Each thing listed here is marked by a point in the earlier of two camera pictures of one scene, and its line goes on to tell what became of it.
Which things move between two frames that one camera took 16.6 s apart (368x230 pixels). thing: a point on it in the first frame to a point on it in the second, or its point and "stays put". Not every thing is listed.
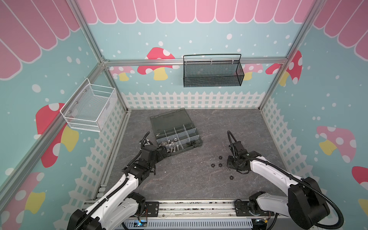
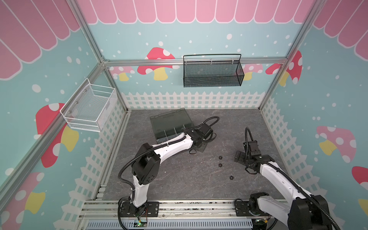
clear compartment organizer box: (174, 130) stays put
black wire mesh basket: (202, 74) stays put
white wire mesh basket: (90, 106) stays put
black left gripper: (164, 151) to (201, 149)
